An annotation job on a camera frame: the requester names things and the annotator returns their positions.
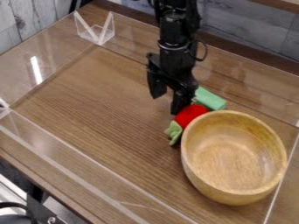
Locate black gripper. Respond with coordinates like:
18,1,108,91
147,43,199,115

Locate red plush fruit green leaves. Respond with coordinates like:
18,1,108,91
165,104,210,145

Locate green rectangular block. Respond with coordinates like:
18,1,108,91
194,87,227,111

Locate wooden bowl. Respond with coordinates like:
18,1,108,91
182,110,287,206

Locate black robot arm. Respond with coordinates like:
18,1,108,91
147,0,209,115

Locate clear acrylic enclosure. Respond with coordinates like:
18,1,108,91
0,16,299,224

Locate black metal bracket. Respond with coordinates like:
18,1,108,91
27,195,67,224

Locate black cable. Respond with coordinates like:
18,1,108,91
0,201,34,224

